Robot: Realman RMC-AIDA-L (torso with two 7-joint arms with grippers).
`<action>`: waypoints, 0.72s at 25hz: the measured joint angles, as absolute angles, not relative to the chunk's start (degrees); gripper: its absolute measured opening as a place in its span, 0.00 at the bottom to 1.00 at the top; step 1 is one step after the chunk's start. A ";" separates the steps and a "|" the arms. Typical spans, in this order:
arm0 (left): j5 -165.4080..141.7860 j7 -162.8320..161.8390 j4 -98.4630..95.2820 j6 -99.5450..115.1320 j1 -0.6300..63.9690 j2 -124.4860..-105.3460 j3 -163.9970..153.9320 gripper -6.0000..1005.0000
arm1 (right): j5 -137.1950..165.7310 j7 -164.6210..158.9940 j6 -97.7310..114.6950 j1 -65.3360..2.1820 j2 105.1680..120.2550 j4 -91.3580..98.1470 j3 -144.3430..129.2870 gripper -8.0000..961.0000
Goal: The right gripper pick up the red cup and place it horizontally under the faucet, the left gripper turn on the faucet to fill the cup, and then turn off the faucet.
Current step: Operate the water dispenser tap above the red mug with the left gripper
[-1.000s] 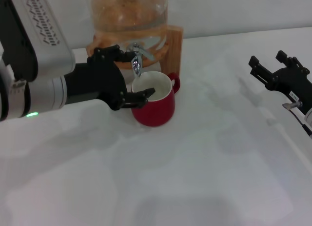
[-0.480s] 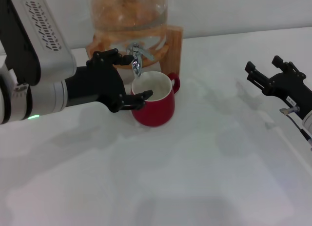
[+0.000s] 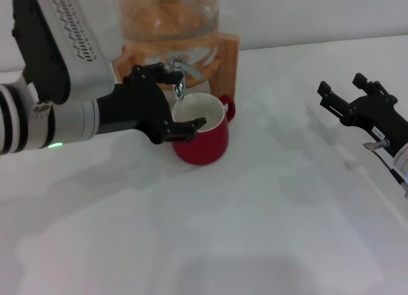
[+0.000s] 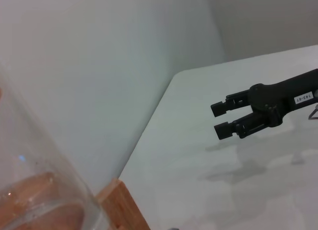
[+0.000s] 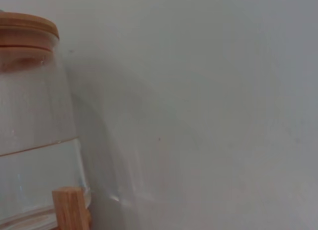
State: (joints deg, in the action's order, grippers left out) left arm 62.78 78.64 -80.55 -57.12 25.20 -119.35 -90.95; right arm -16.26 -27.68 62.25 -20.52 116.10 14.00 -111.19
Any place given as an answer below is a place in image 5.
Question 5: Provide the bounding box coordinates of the wooden jar lid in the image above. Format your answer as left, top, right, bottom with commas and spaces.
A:
0, 11, 60, 72

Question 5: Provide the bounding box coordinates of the glass water dispenser jar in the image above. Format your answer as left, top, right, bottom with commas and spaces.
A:
0, 36, 91, 230

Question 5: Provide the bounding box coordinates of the wooden dispenser stand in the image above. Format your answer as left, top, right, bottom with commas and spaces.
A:
51, 187, 91, 230

